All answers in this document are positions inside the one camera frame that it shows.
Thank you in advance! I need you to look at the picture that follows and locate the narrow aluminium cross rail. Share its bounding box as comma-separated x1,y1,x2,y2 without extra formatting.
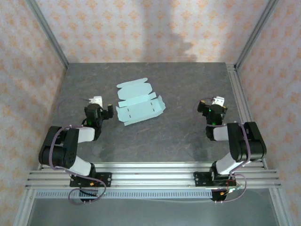
39,161,268,170

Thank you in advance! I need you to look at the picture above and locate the black cable bracket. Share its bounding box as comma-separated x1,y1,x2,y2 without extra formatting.
210,187,232,203
79,188,99,203

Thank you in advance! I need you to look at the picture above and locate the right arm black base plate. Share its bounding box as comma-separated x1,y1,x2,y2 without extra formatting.
193,171,236,188

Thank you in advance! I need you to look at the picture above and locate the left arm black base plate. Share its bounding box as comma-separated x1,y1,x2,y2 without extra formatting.
70,172,112,188

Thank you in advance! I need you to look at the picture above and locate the grey metal panel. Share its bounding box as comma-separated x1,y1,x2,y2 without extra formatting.
27,199,282,226

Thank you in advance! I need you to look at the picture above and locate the light teal paper box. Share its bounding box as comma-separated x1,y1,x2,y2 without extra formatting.
115,77,166,127

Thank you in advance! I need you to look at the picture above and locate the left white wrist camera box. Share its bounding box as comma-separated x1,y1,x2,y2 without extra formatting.
90,96,103,107

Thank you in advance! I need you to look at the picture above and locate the slanted aluminium frame post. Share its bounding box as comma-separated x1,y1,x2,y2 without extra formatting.
234,0,280,70
24,0,70,70

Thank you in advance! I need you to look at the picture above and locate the orange connector wire bundle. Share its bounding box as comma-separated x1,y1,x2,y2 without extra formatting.
220,178,244,196
87,178,105,196

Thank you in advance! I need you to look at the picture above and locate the wide aluminium cross rail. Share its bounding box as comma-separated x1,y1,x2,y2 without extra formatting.
24,170,282,190

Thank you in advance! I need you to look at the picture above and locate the aluminium frame leg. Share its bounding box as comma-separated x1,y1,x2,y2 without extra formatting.
13,188,36,226
268,188,290,226

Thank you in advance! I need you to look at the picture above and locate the aluminium side rail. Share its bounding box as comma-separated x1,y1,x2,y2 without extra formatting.
226,63,268,169

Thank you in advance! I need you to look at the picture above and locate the grey slotted cable duct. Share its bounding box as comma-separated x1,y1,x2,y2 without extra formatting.
34,189,214,200

